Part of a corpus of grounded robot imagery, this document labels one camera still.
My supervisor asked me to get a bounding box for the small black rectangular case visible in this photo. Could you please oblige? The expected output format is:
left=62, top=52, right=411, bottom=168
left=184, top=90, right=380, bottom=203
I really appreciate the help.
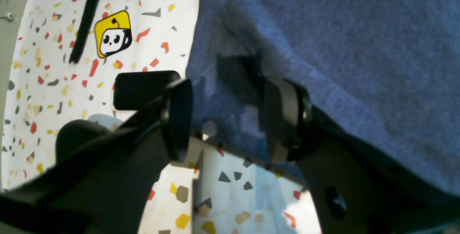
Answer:
left=113, top=70, right=181, bottom=111

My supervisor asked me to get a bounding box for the yellow panda sticker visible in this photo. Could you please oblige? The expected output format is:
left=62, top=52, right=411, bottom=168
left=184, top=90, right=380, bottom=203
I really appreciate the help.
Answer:
left=94, top=10, right=133, bottom=58

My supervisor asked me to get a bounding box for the dark blue T-shirt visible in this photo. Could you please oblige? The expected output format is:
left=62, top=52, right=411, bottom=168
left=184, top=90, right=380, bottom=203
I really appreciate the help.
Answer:
left=186, top=0, right=460, bottom=195

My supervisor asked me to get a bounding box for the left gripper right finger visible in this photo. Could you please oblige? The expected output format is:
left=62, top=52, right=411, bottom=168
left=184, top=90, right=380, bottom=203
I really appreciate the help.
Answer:
left=263, top=79, right=459, bottom=234

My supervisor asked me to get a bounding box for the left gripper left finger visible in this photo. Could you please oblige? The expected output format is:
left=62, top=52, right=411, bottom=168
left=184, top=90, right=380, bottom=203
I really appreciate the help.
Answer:
left=1, top=79, right=193, bottom=234

